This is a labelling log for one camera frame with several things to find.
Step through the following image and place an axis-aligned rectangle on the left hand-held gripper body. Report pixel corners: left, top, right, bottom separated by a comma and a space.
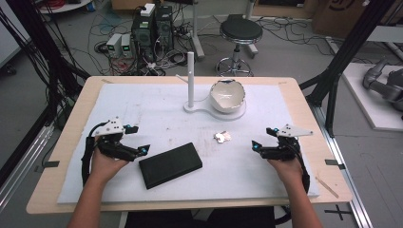
93, 116, 141, 162

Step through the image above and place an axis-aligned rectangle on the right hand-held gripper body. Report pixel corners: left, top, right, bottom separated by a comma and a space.
259, 123, 315, 162

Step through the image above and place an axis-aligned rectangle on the person's left hand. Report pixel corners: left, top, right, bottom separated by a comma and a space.
89, 142, 130, 185

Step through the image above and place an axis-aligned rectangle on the person's right hand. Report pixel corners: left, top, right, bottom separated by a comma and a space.
267, 155, 306, 188

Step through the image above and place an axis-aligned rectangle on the black flat box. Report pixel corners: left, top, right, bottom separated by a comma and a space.
138, 142, 203, 190

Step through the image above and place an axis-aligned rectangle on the small white crumpled object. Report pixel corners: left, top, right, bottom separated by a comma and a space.
213, 130, 233, 144

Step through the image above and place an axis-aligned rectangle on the black tape strip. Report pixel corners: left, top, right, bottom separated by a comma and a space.
33, 160, 61, 174
324, 159, 347, 171

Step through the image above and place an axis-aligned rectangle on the white eggshell-shaped bowl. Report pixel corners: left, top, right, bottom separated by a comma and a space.
209, 78, 247, 115

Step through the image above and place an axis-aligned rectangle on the white foam mat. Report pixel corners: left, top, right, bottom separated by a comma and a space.
56, 82, 320, 204

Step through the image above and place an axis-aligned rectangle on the thin wooden stick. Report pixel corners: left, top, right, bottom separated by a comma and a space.
315, 176, 340, 200

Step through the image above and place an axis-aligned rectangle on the white stand with pole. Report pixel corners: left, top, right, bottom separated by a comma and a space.
175, 51, 248, 122

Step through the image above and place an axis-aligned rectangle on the grey power supply unit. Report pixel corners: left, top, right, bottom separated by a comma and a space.
106, 32, 124, 59
120, 33, 134, 59

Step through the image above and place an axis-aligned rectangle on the black tape cross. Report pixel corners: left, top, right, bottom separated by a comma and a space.
323, 203, 353, 222

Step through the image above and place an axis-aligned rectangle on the white platform board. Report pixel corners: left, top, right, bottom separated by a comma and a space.
341, 62, 403, 132

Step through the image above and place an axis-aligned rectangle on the person's lap in dark clothing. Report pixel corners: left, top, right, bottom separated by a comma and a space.
125, 206, 278, 228

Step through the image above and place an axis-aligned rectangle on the black computer tower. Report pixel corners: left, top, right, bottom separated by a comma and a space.
130, 11, 157, 64
154, 5, 175, 52

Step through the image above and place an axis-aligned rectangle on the black round stool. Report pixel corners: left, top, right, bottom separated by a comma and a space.
215, 13, 264, 78

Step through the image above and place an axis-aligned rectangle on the grey metal stand leg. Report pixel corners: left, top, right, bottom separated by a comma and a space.
188, 0, 206, 62

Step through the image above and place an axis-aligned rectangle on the white box on computer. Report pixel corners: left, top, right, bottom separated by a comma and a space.
140, 3, 157, 18

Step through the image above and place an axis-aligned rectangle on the brown cardboard box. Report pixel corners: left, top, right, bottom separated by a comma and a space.
311, 0, 403, 40

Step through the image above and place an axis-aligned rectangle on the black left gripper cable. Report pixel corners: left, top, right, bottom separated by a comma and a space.
81, 121, 110, 188

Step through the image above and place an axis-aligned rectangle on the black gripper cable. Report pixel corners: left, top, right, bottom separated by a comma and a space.
81, 121, 110, 188
275, 143, 312, 226

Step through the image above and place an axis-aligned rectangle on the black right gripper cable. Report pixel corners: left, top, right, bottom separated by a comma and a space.
275, 143, 312, 226

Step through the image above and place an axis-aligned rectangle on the aluminium floor rail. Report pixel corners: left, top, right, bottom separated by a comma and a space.
309, 103, 375, 228
0, 123, 55, 212

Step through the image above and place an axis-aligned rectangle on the tangle of floor cables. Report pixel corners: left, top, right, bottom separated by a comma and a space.
88, 6, 198, 77

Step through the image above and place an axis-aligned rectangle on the black frame strut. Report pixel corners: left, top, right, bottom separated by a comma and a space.
298, 0, 397, 138

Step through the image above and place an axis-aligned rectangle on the black frame post with cables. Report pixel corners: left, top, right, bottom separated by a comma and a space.
0, 0, 92, 131

